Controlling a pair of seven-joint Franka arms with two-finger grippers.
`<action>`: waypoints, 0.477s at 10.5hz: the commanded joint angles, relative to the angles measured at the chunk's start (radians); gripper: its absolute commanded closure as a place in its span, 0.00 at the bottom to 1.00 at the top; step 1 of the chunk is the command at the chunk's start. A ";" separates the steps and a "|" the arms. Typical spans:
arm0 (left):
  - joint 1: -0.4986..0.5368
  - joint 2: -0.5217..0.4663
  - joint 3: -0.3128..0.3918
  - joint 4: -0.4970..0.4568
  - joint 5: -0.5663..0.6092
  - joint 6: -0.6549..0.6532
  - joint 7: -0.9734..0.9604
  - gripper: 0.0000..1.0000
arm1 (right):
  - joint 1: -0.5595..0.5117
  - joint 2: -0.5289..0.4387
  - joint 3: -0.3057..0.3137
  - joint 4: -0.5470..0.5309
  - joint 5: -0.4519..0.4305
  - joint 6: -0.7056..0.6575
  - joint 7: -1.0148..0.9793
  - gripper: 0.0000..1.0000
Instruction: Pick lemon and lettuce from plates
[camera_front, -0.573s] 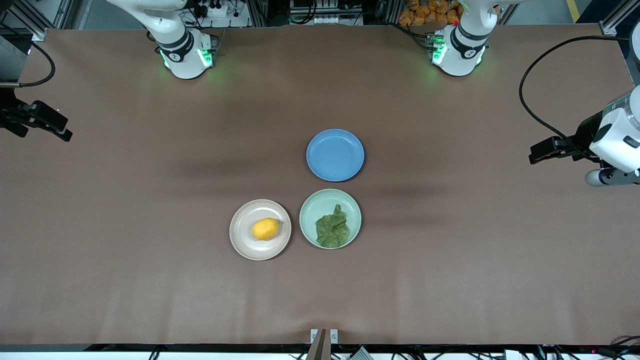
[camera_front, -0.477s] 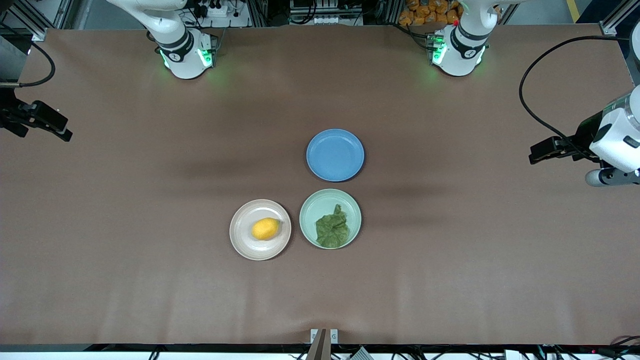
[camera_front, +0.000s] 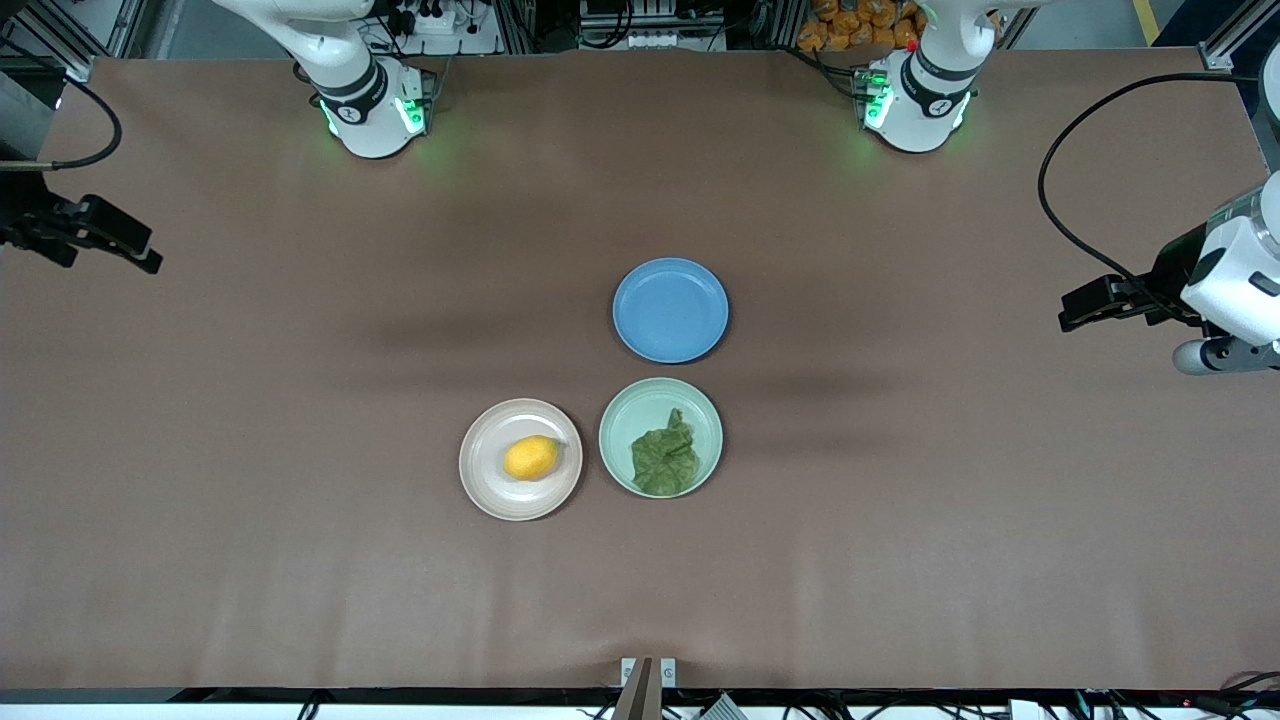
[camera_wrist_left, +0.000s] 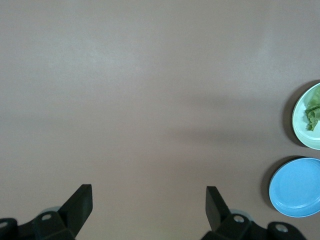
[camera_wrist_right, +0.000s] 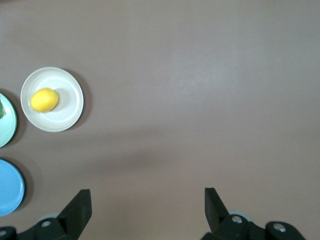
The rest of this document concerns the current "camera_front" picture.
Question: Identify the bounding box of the green lettuce leaf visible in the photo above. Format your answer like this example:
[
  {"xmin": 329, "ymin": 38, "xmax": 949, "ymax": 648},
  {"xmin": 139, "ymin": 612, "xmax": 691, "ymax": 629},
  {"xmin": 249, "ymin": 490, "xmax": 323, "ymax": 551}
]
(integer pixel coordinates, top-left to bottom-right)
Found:
[{"xmin": 630, "ymin": 408, "xmax": 701, "ymax": 497}]

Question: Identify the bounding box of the yellow lemon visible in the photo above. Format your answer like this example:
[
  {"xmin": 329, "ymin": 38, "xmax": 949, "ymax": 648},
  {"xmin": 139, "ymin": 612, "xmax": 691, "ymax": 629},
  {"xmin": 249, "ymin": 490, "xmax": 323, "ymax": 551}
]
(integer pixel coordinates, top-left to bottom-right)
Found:
[{"xmin": 503, "ymin": 435, "xmax": 561, "ymax": 482}]

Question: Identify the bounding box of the bag of orange snacks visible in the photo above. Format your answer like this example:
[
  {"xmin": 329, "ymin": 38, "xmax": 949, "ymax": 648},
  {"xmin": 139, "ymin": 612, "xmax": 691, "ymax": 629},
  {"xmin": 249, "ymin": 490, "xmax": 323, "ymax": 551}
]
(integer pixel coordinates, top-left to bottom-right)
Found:
[{"xmin": 797, "ymin": 0, "xmax": 923, "ymax": 53}]

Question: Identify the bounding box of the white power strip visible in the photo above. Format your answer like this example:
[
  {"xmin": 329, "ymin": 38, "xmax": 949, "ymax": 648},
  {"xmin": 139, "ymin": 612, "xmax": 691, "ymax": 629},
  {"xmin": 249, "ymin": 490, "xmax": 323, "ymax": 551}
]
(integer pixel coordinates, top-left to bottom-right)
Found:
[{"xmin": 383, "ymin": 0, "xmax": 501, "ymax": 57}]

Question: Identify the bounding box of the blue plate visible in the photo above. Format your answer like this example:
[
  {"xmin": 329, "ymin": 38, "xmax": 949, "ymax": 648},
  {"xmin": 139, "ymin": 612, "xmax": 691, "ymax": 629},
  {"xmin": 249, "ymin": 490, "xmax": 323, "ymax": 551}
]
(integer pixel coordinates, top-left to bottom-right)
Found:
[{"xmin": 612, "ymin": 257, "xmax": 731, "ymax": 365}]

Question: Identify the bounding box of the beige plate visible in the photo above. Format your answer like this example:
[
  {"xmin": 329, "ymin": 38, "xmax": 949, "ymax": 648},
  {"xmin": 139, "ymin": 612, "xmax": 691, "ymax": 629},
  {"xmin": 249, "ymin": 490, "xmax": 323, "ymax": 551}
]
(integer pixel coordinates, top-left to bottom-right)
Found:
[{"xmin": 458, "ymin": 398, "xmax": 584, "ymax": 522}]

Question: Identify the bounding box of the light green plate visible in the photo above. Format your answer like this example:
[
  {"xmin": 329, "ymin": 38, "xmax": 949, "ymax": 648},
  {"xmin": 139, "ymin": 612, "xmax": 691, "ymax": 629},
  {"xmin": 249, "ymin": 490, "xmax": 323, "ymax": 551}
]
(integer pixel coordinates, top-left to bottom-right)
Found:
[{"xmin": 598, "ymin": 377, "xmax": 724, "ymax": 499}]

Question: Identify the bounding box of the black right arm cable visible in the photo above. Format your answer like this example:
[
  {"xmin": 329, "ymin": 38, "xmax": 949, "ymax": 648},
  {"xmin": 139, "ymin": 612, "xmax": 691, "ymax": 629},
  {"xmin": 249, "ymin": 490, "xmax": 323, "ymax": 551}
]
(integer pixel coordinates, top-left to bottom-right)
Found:
[{"xmin": 0, "ymin": 78, "xmax": 124, "ymax": 172}]

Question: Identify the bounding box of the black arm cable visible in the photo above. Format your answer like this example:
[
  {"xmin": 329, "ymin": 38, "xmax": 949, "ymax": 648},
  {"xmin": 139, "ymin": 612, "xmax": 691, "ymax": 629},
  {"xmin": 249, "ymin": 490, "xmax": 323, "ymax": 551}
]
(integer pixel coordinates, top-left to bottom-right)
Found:
[
  {"xmin": 0, "ymin": 78, "xmax": 124, "ymax": 172},
  {"xmin": 1037, "ymin": 72, "xmax": 1263, "ymax": 301}
]

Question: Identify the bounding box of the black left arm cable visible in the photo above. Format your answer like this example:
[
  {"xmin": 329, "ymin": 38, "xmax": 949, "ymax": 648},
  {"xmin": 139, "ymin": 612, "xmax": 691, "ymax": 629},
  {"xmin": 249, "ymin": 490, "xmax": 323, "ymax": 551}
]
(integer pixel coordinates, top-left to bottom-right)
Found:
[{"xmin": 1037, "ymin": 72, "xmax": 1263, "ymax": 301}]

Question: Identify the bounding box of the aluminium frame profile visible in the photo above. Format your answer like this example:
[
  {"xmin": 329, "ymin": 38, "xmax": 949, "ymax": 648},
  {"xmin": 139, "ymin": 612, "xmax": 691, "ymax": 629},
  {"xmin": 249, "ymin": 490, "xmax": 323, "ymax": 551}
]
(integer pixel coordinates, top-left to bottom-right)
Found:
[
  {"xmin": 1198, "ymin": 0, "xmax": 1280, "ymax": 73},
  {"xmin": 0, "ymin": 0, "xmax": 151, "ymax": 83}
]

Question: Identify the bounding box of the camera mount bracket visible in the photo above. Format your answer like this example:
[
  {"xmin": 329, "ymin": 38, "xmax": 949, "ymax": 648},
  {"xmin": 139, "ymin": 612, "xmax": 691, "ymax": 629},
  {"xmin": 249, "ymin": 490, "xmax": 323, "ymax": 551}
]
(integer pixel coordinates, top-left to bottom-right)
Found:
[{"xmin": 612, "ymin": 656, "xmax": 679, "ymax": 720}]

